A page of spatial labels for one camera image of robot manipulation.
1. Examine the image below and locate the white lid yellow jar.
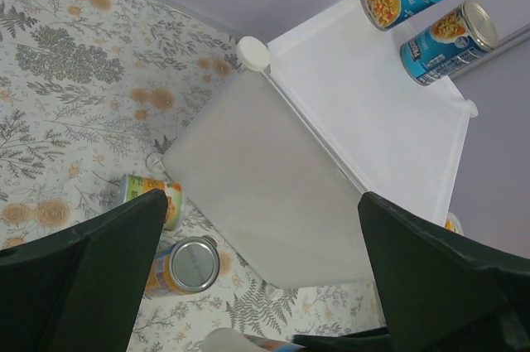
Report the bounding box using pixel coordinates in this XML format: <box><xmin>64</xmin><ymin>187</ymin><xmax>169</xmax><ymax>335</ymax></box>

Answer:
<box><xmin>444</xmin><ymin>211</ymin><xmax>464</xmax><ymax>235</ymax></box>

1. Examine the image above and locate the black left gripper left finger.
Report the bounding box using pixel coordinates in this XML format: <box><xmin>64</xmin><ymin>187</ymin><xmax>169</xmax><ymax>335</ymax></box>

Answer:
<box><xmin>1</xmin><ymin>190</ymin><xmax>168</xmax><ymax>351</ymax></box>

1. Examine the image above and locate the white lid orange can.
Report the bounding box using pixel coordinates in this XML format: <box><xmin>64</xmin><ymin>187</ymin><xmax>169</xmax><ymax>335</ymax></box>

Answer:
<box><xmin>200</xmin><ymin>328</ymin><xmax>305</xmax><ymax>352</ymax></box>

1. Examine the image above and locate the white cube counter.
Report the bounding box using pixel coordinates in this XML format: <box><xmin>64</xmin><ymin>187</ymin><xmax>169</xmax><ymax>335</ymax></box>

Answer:
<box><xmin>146</xmin><ymin>0</ymin><xmax>478</xmax><ymax>289</ymax></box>

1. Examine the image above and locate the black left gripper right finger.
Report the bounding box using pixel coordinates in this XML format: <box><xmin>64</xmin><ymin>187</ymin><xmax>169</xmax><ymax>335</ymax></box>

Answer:
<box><xmin>358</xmin><ymin>192</ymin><xmax>529</xmax><ymax>351</ymax></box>

